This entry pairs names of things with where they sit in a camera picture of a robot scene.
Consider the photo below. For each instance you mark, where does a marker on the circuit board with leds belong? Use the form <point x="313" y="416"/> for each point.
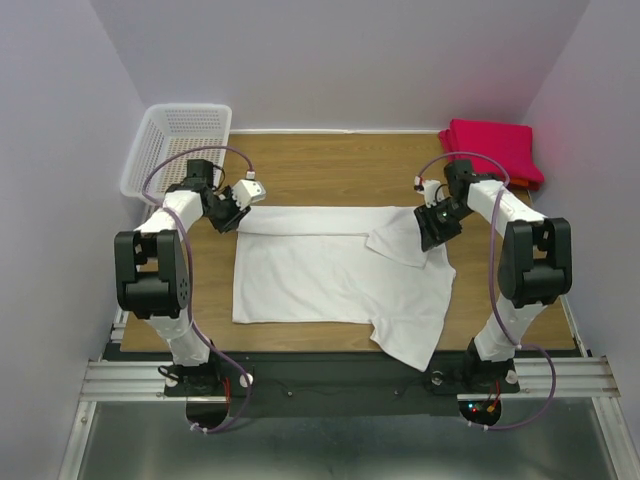
<point x="478" y="410"/>

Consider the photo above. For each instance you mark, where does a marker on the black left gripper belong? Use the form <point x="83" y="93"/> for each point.
<point x="236" y="217"/>

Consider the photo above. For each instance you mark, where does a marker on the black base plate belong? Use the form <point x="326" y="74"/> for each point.
<point x="294" y="384"/>

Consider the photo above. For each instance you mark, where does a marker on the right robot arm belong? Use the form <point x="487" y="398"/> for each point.
<point x="530" y="264"/>

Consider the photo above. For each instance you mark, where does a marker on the white plastic basket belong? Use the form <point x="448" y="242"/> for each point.
<point x="165" y="141"/>

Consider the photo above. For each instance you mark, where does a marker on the folded red t-shirt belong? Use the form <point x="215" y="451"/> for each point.
<point x="510" y="145"/>

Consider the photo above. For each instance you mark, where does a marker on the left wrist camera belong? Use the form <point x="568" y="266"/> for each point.
<point x="248" y="192"/>

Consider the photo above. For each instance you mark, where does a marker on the folded orange t-shirt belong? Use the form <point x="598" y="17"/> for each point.
<point x="525" y="184"/>

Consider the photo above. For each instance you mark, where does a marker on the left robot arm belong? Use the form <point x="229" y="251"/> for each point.
<point x="154" y="270"/>

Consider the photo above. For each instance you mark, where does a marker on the aluminium rail frame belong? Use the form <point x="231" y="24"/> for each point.
<point x="564" y="423"/>

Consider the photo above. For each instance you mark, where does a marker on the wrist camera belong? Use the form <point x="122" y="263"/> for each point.
<point x="431" y="190"/>
<point x="248" y="192"/>

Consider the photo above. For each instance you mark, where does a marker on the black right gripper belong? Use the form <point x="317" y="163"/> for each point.
<point x="428" y="237"/>

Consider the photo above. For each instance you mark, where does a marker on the white t-shirt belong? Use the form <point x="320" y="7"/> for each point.
<point x="361" y="265"/>

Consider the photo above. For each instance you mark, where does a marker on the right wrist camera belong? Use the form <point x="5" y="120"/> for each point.
<point x="431" y="190"/>

